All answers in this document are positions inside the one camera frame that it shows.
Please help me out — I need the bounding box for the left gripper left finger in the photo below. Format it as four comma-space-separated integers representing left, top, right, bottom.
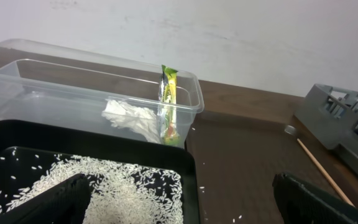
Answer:
0, 174, 91, 224

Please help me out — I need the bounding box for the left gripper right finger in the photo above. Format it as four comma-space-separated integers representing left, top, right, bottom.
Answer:
272, 172, 358, 224

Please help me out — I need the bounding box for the white napkin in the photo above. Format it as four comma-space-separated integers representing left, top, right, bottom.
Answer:
101, 100, 161, 144

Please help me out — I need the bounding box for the green yellow snack wrapper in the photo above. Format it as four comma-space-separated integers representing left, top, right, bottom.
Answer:
157, 65, 180, 146

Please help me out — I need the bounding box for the grey dishwasher rack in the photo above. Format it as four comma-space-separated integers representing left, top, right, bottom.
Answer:
294, 84, 358, 175

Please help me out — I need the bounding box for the right wooden chopstick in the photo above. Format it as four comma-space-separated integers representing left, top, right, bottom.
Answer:
296, 138, 354, 207

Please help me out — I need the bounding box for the white rice pile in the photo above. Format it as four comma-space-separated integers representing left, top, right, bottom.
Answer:
0, 147, 184, 223

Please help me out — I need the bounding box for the black plastic tray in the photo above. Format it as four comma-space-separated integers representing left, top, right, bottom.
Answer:
0, 120, 200, 223

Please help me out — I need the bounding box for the brown serving tray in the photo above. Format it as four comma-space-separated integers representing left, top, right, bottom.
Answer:
186, 113, 358, 223

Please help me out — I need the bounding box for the clear plastic bin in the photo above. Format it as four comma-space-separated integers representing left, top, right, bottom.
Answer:
0, 39, 204, 147

